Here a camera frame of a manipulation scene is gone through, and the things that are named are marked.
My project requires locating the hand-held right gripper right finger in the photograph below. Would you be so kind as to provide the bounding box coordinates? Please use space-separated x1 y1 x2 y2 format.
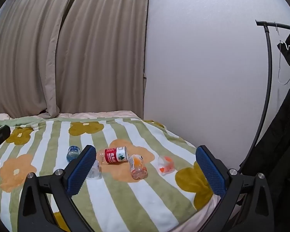
195 145 274 232

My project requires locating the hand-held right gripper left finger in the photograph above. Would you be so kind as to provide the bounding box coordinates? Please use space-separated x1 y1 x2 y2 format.
17 144 97 232

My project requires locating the orange print clear cup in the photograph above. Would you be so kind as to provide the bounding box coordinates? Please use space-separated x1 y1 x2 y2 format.
158 155 176 177

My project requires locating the clear plastic bottle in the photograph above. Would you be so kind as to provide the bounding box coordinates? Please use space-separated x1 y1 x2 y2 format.
86 159 102 181

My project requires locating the blue label water bottle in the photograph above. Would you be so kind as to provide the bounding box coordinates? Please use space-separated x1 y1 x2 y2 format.
67 146 82 163

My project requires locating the red label plastic bottle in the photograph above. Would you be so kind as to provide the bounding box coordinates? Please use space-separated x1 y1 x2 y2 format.
98 146 129 165

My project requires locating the striped floral blanket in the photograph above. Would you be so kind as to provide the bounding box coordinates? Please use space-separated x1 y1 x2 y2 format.
0 115 214 232

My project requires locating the orange drink plastic bottle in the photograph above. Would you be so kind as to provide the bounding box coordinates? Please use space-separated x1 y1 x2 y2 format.
128 154 148 181

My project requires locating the pink bed sheet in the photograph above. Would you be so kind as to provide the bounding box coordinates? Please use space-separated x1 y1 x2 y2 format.
57 110 235 232

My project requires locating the black jacket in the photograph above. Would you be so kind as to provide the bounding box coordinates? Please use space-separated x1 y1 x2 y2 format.
241 14 290 232

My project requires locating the beige curtain panel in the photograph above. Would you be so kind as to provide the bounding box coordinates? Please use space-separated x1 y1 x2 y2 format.
0 0 85 119
47 0 151 121

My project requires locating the black clothes rack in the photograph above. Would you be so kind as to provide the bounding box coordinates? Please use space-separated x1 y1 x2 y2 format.
239 19 290 174

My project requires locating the white wire hanger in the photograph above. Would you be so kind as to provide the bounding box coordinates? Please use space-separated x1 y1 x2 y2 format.
277 40 290 86

